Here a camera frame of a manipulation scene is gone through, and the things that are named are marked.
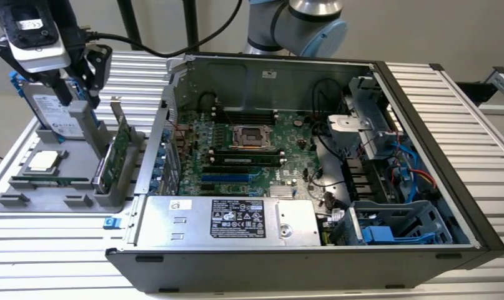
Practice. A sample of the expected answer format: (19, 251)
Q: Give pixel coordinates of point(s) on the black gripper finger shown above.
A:
(99, 72)
(62, 93)

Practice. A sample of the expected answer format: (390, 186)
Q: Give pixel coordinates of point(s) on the green Nvidia graphics card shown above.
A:
(118, 150)

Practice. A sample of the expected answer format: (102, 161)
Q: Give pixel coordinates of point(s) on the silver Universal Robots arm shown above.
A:
(276, 28)

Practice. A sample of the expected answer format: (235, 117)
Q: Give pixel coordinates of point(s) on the hard disk in blue carrier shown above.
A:
(46, 114)

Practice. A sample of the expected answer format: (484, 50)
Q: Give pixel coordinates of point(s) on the black stand pole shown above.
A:
(131, 28)
(191, 25)

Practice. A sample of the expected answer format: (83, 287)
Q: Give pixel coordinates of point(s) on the silver CPU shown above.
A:
(46, 160)

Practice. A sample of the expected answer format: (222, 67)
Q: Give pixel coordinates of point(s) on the green RAM stick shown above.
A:
(68, 180)
(243, 160)

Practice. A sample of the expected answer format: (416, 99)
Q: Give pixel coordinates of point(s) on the grey plastic parts rack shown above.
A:
(47, 195)

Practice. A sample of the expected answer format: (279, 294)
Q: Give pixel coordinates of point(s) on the black RAM slot bank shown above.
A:
(251, 117)
(251, 152)

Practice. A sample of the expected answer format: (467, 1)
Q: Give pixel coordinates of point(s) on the metal CPU socket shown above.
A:
(251, 139)

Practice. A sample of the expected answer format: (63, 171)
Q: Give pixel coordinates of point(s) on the small blue plastic clip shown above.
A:
(110, 223)

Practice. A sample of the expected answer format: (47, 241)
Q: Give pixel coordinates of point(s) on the black expansion slot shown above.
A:
(227, 170)

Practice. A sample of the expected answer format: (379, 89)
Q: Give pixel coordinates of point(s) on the blue expansion slot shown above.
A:
(227, 178)

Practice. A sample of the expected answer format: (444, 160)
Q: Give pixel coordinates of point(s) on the silver coin cell battery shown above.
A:
(298, 121)

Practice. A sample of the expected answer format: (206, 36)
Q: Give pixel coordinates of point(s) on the silver power supply unit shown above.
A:
(184, 225)

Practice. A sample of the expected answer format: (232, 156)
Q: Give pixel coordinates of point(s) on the green Dell motherboard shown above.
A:
(294, 147)

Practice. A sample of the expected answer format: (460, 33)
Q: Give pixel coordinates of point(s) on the silver finned heat sink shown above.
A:
(282, 191)

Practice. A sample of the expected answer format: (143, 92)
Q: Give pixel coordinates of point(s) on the grey metal drive cage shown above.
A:
(376, 137)

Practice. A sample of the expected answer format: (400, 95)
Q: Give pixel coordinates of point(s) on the open black PC case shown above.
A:
(276, 268)

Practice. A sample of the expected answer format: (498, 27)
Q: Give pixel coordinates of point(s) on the grey disk bay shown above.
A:
(402, 212)

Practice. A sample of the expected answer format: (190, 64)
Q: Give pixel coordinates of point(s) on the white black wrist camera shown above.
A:
(39, 56)

